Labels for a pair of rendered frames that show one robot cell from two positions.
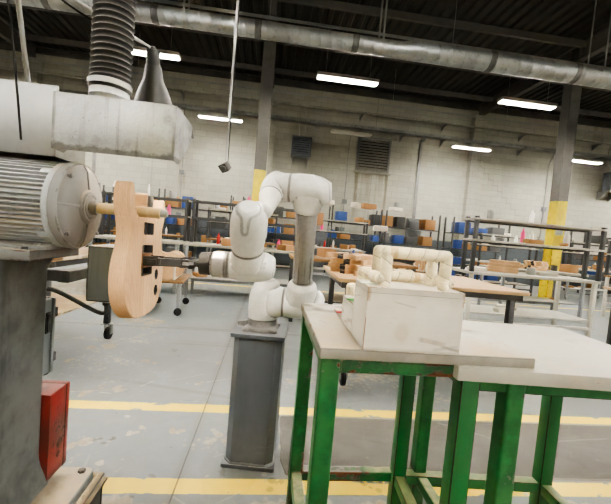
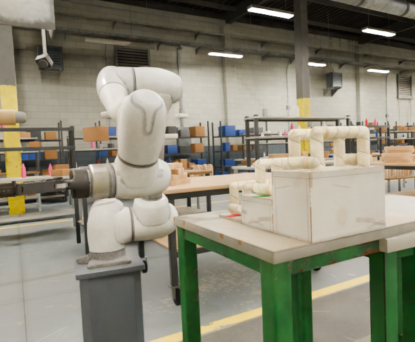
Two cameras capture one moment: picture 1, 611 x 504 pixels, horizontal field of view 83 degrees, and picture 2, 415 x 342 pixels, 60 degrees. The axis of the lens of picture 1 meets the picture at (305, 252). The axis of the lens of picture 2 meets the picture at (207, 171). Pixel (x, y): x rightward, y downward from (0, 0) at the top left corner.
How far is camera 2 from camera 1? 43 cm
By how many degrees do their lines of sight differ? 22
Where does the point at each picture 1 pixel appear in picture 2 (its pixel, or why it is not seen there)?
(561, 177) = (302, 77)
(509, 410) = not seen: outside the picture
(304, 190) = (153, 85)
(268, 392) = (134, 333)
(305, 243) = not seen: hidden behind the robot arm
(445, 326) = (373, 201)
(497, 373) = (413, 237)
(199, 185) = not seen: outside the picture
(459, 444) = (388, 315)
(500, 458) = not seen: outside the picture
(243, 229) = (146, 126)
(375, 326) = (320, 215)
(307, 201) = not seen: hidden behind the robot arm
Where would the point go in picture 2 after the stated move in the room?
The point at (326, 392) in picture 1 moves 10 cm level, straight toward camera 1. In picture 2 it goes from (282, 301) to (305, 320)
